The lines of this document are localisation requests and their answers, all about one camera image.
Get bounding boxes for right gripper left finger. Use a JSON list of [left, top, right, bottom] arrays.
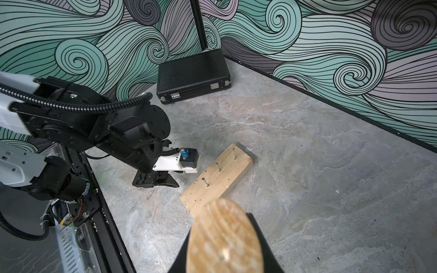
[[168, 235, 190, 273]]

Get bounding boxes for wooden handle claw hammer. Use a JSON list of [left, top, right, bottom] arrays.
[[185, 199, 264, 273]]

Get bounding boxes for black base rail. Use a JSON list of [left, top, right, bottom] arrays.
[[62, 147, 136, 273]]

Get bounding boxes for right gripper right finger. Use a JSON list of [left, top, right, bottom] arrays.
[[247, 213, 284, 273]]

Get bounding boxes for black case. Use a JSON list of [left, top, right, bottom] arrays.
[[157, 49, 232, 105]]

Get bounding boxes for white slotted cable duct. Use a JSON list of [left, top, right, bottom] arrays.
[[55, 225, 86, 273]]

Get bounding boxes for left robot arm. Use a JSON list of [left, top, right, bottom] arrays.
[[1, 72, 178, 207]]

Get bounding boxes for wooden board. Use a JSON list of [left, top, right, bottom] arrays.
[[180, 144, 253, 218]]

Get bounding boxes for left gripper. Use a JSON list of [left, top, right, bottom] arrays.
[[132, 139, 179, 188]]

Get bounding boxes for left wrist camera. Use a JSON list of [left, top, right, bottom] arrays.
[[152, 148, 199, 174]]

